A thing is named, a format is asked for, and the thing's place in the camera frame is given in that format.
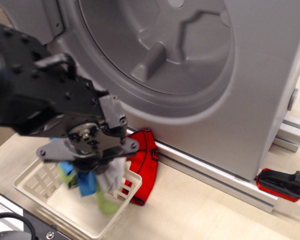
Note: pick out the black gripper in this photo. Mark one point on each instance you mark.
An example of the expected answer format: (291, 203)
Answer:
(88, 153)

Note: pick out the grey white cloth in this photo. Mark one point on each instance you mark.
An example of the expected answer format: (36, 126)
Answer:
(111, 179)

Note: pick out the blue miniature garment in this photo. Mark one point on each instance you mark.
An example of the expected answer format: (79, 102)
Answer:
(86, 182)

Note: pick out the light green miniature garment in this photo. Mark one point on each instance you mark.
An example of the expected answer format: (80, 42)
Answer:
(105, 206)

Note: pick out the white plastic laundry basket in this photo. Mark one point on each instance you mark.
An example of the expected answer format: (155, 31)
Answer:
(79, 216)

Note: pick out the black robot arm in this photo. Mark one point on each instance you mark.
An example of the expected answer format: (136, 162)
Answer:
(41, 95)

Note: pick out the grey toy washing machine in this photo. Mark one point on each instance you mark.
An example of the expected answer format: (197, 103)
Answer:
(211, 78)

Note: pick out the red miniature shirt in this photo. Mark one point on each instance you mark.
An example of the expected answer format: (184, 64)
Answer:
(144, 164)

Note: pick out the red black clamp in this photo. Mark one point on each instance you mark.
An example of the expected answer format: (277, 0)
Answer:
(279, 184)

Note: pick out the short aluminium extrusion block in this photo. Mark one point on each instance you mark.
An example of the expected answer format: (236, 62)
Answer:
(288, 135)

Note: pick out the black metal bracket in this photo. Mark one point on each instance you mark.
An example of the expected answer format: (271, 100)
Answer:
(43, 230)

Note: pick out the aluminium frame rail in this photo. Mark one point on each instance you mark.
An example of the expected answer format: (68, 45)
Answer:
(10, 224)

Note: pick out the aluminium extrusion rail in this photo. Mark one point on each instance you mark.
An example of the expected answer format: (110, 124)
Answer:
(229, 183)

